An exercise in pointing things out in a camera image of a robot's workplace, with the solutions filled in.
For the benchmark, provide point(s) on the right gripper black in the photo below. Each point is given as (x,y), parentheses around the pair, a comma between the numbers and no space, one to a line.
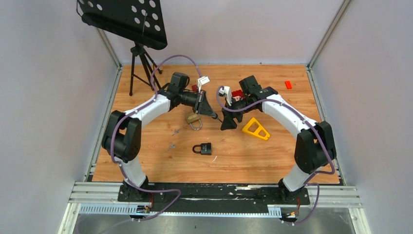
(229,122)

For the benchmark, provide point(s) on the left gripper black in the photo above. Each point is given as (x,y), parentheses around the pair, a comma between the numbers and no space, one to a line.
(202,106)

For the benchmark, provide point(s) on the black headed key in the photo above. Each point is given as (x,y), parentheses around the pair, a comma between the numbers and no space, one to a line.
(216,117)

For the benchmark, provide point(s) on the black padlock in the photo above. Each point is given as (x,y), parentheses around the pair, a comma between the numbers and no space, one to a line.
(203,149)

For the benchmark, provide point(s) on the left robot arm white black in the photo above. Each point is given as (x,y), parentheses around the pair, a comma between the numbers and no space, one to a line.
(122,136)

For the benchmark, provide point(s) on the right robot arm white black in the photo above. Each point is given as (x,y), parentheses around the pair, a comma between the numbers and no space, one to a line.
(315,148)

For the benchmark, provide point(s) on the brass padlock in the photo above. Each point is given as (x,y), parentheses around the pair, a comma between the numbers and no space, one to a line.
(193,120)

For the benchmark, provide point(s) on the yellow triangular plastic piece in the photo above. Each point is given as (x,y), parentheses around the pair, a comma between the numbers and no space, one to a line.
(254,128)

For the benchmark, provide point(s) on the red toy brick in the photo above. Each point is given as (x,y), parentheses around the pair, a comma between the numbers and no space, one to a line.
(237,95)

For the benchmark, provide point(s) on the small red block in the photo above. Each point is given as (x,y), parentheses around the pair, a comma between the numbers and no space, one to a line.
(288,84)

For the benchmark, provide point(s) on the black music stand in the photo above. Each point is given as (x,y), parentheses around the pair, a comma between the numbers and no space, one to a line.
(140,21)

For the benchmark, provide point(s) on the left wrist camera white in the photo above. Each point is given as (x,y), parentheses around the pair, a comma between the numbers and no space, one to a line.
(202,81)

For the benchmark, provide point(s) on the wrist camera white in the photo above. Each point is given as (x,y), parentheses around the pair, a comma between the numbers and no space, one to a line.
(225,91)
(202,81)

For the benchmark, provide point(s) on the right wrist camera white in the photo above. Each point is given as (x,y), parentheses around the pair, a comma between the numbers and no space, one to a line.
(225,91)

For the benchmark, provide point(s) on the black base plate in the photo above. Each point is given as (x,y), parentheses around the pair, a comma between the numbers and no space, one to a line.
(212,198)

